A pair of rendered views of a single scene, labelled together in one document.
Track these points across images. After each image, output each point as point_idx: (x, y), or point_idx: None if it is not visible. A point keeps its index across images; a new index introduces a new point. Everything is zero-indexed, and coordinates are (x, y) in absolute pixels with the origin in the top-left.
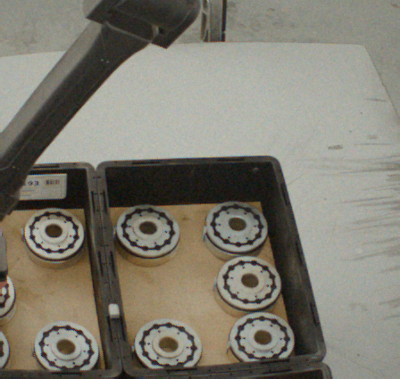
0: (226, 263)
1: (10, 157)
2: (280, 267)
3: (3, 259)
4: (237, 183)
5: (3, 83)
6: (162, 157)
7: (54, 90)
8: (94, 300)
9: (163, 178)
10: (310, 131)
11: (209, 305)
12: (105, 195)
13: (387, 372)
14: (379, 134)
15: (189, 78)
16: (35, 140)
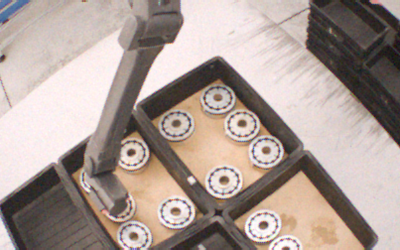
0: (224, 120)
1: (110, 139)
2: (251, 108)
3: (122, 187)
4: (205, 76)
5: (58, 88)
6: (153, 79)
7: (121, 94)
8: (171, 177)
9: (170, 94)
10: (214, 31)
11: (228, 147)
12: (149, 120)
13: (324, 133)
14: (247, 17)
15: None
16: (120, 124)
